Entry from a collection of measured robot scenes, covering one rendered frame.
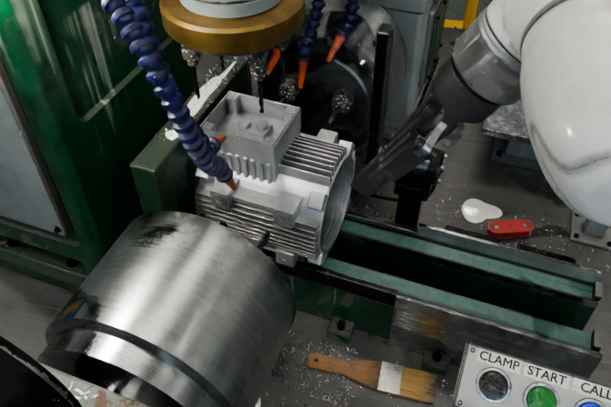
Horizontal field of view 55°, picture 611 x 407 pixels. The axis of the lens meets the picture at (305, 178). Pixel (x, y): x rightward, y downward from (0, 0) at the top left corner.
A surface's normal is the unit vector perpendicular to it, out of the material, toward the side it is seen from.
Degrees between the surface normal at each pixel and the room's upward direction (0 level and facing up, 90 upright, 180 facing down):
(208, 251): 17
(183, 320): 24
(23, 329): 0
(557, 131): 71
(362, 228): 0
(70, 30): 90
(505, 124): 0
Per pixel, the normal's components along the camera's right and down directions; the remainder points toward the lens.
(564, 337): 0.00, -0.73
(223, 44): -0.07, 0.69
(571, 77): -0.73, -0.44
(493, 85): -0.36, 0.65
